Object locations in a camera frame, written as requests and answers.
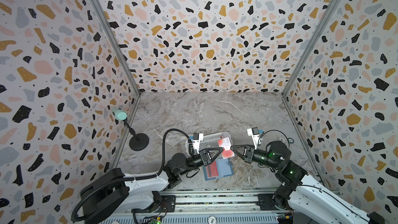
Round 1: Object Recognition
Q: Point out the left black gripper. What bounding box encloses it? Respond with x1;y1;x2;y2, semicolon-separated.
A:
179;148;223;177

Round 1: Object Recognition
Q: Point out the white plastic basket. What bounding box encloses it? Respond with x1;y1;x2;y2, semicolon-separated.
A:
185;132;232;156

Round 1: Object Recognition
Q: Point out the red-circle credit card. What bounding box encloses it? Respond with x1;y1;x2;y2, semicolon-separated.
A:
204;162;220;180
218;138;234;159

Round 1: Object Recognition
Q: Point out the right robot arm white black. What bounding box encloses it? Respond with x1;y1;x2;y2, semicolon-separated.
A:
231;141;385;224

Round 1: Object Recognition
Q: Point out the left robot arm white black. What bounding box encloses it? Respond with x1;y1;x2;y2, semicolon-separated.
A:
71;147;223;224

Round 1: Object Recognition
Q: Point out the black stand with green ball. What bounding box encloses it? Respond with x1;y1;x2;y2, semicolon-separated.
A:
113;108;149;151

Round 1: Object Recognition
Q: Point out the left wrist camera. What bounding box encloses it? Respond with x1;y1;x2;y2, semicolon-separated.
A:
188;133;204;156

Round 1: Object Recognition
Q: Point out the aluminium rail base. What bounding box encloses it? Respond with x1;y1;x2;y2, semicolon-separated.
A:
81;188;352;224

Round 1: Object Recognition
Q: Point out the black corrugated cable hose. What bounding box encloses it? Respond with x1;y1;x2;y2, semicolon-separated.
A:
70;128;195;223

